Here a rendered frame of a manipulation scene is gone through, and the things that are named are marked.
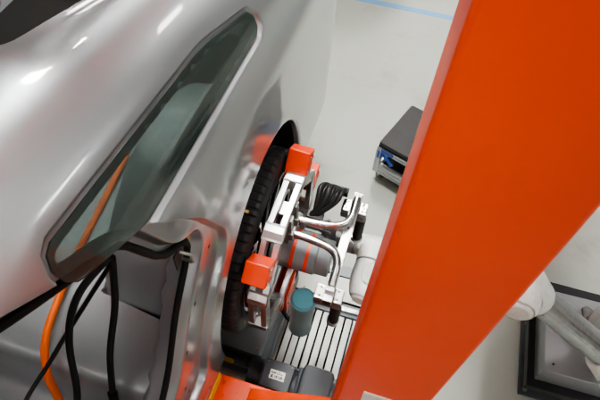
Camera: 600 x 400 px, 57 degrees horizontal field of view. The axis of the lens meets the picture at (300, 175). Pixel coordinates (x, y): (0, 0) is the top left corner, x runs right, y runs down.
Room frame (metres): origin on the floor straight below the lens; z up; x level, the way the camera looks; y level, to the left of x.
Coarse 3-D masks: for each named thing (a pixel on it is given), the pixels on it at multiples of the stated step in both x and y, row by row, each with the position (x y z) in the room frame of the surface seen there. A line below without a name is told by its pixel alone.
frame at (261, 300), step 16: (288, 176) 1.06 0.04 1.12; (304, 176) 1.07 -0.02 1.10; (272, 208) 0.93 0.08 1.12; (288, 208) 0.93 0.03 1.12; (304, 208) 1.18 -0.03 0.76; (272, 224) 0.87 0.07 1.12; (288, 224) 0.90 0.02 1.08; (272, 240) 0.83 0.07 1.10; (272, 256) 0.79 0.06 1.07; (288, 272) 0.97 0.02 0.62; (256, 288) 0.73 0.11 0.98; (272, 288) 0.89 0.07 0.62; (256, 304) 0.69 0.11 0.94; (272, 304) 0.81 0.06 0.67; (256, 320) 0.71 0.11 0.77
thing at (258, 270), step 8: (256, 256) 0.78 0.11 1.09; (264, 256) 0.79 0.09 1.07; (248, 264) 0.73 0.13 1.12; (256, 264) 0.73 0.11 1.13; (264, 264) 0.74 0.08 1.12; (272, 264) 0.75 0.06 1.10; (248, 272) 0.72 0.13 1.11; (256, 272) 0.72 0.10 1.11; (264, 272) 0.71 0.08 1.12; (272, 272) 0.75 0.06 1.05; (248, 280) 0.70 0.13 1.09; (256, 280) 0.70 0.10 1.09; (264, 280) 0.70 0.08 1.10; (264, 288) 0.68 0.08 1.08
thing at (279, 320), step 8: (296, 280) 1.16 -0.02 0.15; (280, 312) 1.00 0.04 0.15; (280, 320) 0.96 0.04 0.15; (272, 328) 0.92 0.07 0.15; (280, 328) 0.93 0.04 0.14; (272, 336) 0.89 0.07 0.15; (272, 344) 0.85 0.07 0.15; (224, 352) 0.80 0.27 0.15; (232, 352) 0.80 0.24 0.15; (264, 352) 0.81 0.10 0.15; (272, 352) 0.82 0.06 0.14; (224, 360) 0.76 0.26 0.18; (232, 360) 0.76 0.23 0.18; (240, 360) 0.77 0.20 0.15; (248, 360) 0.76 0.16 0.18; (232, 368) 0.75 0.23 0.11; (240, 368) 0.74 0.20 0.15; (248, 368) 0.73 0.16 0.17
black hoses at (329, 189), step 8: (320, 184) 1.09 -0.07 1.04; (328, 184) 1.10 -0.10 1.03; (320, 192) 1.06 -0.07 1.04; (328, 192) 1.06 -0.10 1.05; (336, 192) 1.06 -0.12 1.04; (344, 192) 1.07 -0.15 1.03; (320, 200) 1.04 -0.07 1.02; (328, 200) 1.04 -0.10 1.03; (336, 200) 1.04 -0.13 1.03; (320, 208) 1.02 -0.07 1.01; (328, 208) 1.02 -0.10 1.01; (312, 216) 1.00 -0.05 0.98; (320, 216) 1.00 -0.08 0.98
